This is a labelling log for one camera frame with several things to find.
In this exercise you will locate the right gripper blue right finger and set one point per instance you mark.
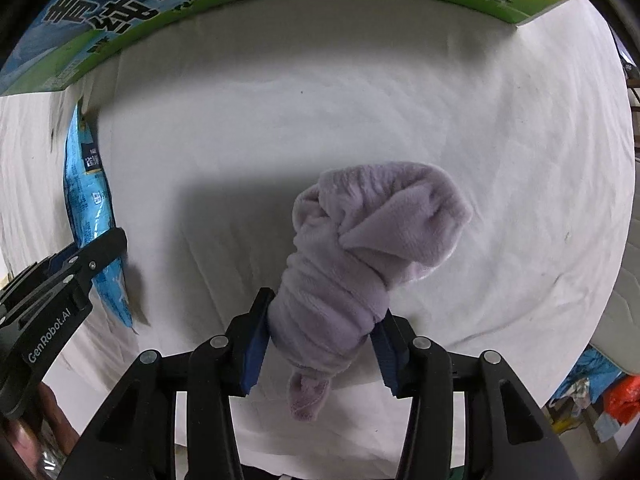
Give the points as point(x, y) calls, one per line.
point(506, 434)

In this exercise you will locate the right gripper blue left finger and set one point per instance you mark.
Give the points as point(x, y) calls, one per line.
point(132, 435)

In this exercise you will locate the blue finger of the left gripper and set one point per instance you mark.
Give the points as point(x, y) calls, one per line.
point(27, 287)
point(87, 262)

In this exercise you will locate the blue snack packet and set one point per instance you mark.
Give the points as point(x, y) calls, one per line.
point(89, 209)

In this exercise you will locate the purple knotted cloth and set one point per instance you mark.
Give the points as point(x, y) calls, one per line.
point(360, 232)

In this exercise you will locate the blue bag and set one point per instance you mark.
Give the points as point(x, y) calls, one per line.
point(590, 376)

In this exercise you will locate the red bag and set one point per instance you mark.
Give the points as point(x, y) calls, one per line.
point(622, 400)

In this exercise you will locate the grey office chair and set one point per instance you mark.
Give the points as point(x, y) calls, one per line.
point(617, 335)

